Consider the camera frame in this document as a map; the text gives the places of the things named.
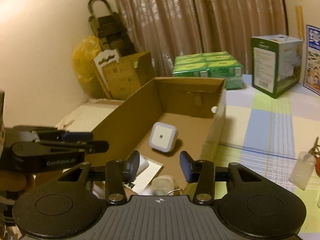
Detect stack of green tissue packs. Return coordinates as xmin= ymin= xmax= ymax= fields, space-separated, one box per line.
xmin=172 ymin=52 xmax=244 ymax=90

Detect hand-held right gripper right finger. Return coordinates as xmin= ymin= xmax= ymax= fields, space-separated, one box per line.
xmin=180 ymin=151 xmax=262 ymax=205

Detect leopard print glasses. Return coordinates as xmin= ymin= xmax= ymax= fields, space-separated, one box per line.
xmin=309 ymin=137 xmax=320 ymax=155

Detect white square night light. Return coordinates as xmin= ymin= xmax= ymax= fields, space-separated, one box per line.
xmin=149 ymin=122 xmax=178 ymax=153

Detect white plate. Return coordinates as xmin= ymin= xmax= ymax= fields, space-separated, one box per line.
xmin=125 ymin=155 xmax=164 ymax=195

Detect checked tablecloth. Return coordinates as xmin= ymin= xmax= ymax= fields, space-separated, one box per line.
xmin=175 ymin=74 xmax=320 ymax=240

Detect translucent white cup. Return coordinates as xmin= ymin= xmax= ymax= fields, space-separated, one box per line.
xmin=289 ymin=151 xmax=315 ymax=190

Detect printed brown cardboard box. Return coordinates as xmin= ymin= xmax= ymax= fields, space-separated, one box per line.
xmin=104 ymin=52 xmax=155 ymax=100

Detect white ornate chair back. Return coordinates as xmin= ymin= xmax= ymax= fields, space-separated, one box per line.
xmin=93 ymin=49 xmax=120 ymax=99

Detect cream embroidered bedsheet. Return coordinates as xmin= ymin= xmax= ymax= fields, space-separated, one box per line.
xmin=55 ymin=99 xmax=125 ymax=132

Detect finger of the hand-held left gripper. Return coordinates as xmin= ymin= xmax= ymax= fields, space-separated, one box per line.
xmin=41 ymin=140 xmax=110 ymax=155
xmin=37 ymin=127 xmax=93 ymax=142

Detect green milk carton box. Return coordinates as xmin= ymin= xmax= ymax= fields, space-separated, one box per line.
xmin=250 ymin=34 xmax=303 ymax=99

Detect dark folding trolley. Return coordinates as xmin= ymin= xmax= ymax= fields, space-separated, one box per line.
xmin=87 ymin=0 xmax=137 ymax=55

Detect blue milk carton box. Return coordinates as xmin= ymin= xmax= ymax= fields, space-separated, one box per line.
xmin=303 ymin=25 xmax=320 ymax=92

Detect yellow plastic bag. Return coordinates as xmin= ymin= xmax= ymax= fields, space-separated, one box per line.
xmin=72 ymin=35 xmax=108 ymax=98

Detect wooden slat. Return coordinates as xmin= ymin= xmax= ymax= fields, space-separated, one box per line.
xmin=296 ymin=5 xmax=304 ymax=40

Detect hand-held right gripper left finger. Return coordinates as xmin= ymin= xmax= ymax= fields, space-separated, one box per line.
xmin=57 ymin=150 xmax=140 ymax=205

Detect brown patterned curtain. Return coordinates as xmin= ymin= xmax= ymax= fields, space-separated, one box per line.
xmin=110 ymin=0 xmax=288 ymax=78

